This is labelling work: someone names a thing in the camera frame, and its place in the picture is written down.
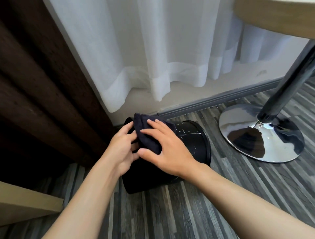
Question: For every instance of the person's left forearm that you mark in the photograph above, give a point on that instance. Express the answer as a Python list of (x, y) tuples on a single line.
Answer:
[(86, 202)]

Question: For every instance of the grey skirting board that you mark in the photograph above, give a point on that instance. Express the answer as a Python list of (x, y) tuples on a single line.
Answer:
[(221, 96)]

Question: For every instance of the beige wooden furniture panel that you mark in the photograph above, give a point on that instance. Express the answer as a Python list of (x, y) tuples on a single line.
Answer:
[(24, 204)]

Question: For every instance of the person's right forearm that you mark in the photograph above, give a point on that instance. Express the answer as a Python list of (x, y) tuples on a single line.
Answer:
[(241, 204)]

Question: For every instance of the person's left thumb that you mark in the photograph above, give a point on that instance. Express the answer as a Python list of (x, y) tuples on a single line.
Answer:
[(126, 128)]

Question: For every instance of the chrome table pedestal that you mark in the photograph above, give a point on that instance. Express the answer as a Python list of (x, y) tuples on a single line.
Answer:
[(265, 137)]

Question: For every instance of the dark navy cloth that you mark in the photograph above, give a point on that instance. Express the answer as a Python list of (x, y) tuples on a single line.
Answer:
[(147, 140)]

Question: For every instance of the black round waste bin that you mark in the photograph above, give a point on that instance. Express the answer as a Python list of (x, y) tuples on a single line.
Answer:
[(194, 145)]

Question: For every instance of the dark brown curtain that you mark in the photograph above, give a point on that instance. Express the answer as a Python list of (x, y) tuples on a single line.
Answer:
[(41, 98)]

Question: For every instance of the person's right hand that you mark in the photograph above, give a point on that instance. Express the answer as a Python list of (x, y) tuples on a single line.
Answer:
[(176, 152)]

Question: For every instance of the white sheer curtain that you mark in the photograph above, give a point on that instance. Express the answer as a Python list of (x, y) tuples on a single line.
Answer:
[(157, 49)]

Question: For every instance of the person's left hand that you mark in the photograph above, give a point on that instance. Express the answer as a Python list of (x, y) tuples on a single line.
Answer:
[(118, 152)]

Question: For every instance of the person's right middle finger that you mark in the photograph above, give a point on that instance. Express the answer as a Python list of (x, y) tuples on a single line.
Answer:
[(157, 126)]

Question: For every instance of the person's right thumb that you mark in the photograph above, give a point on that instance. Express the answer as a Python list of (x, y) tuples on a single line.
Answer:
[(149, 154)]

